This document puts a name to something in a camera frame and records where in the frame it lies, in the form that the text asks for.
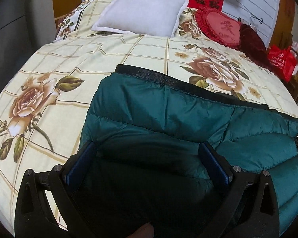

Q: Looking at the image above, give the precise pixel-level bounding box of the green quilted puffer jacket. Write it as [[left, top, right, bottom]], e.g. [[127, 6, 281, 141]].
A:
[[80, 64, 298, 233]]

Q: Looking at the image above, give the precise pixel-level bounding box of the red shopping bag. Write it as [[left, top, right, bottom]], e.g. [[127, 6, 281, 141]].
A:
[[268, 45, 297, 83]]

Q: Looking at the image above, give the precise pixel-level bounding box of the floral cream bed sheet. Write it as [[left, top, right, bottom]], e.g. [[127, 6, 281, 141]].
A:
[[0, 0, 298, 234]]

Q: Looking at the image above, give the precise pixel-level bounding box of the dark red velvet cushion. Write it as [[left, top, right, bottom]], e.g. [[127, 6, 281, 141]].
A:
[[240, 24, 270, 69]]

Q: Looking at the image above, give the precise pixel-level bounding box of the grey refrigerator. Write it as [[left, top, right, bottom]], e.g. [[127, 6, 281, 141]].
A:
[[0, 0, 33, 93]]

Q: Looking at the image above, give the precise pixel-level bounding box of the white square pillow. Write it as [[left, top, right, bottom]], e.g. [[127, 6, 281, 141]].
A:
[[91, 0, 189, 37]]

